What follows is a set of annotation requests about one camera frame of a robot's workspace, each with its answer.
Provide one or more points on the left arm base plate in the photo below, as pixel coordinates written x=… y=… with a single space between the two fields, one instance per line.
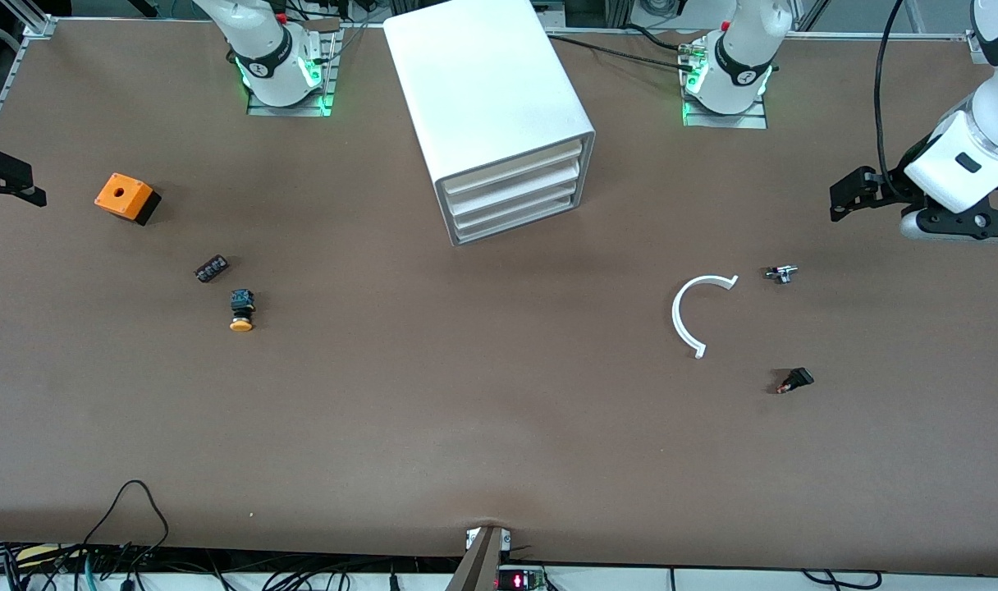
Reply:
x=725 y=121

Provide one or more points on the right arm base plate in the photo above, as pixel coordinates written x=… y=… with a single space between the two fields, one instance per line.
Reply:
x=290 y=110

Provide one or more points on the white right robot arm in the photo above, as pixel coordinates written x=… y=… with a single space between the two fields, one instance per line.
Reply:
x=261 y=33

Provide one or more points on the yellow mushroom push button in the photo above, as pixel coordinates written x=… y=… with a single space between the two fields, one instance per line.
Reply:
x=241 y=324

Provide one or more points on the orange button enclosure box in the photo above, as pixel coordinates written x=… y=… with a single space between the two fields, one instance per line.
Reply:
x=121 y=195

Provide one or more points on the small black terminal block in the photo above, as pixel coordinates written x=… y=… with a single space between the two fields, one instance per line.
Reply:
x=212 y=268

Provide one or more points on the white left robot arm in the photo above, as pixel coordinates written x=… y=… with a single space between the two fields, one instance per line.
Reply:
x=745 y=49

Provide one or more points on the device with red display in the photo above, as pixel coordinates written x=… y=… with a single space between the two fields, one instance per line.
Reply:
x=519 y=581

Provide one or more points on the white curved plastic strip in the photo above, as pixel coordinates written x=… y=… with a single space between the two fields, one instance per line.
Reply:
x=676 y=316

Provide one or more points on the black rocker switch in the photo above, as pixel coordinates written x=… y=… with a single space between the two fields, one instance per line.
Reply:
x=798 y=378

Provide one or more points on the white pole clamp bracket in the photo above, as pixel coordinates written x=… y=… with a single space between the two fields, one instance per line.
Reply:
x=506 y=539

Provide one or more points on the aluminium corner profile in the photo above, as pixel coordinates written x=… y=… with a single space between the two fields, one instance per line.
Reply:
x=973 y=45

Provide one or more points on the brown camera mount pole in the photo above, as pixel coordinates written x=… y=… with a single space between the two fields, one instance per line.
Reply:
x=478 y=566

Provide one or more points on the aluminium table edge rail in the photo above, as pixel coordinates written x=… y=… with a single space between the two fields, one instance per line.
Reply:
x=6 y=86

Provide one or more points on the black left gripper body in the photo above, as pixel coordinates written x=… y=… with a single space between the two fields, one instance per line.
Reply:
x=894 y=182

